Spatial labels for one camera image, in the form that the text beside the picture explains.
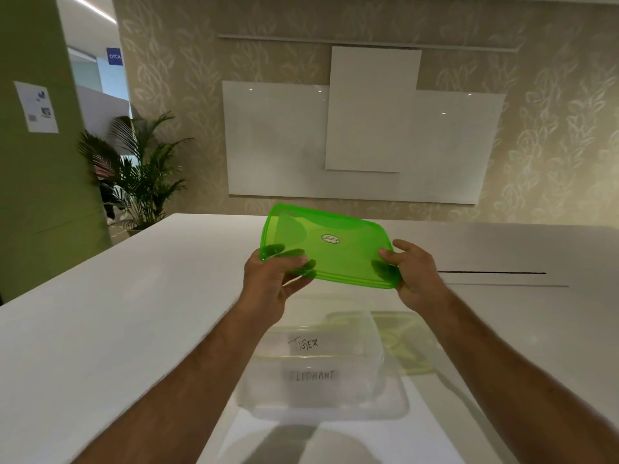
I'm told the person's left forearm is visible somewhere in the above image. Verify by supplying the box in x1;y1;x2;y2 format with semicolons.
72;304;271;464

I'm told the ceiling light strip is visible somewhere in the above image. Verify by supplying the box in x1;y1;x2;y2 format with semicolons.
65;0;118;24

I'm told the person's right hand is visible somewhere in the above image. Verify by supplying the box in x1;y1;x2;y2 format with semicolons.
378;239;453;313

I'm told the person's right forearm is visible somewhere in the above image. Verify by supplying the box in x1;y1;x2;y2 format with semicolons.
425;291;619;464

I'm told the small white board panel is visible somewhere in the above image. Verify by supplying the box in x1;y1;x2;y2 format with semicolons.
325;46;422;173

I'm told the potted palm plant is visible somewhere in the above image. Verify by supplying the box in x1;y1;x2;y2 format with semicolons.
77;111;195;236

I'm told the green translucent plastic lid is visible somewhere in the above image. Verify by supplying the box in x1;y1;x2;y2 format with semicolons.
260;203;401;290

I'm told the person's left hand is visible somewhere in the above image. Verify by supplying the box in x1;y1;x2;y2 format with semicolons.
237;248;317;327

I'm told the small clear plastic container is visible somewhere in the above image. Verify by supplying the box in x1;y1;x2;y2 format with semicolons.
261;297;387;406

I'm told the large clear plastic container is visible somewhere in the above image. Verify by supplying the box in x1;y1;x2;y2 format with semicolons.
236;353;411;422

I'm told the white paper poster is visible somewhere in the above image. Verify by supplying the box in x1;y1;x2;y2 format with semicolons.
14;81;60;135

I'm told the large glass whiteboard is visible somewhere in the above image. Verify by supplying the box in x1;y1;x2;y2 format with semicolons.
222;81;507;206

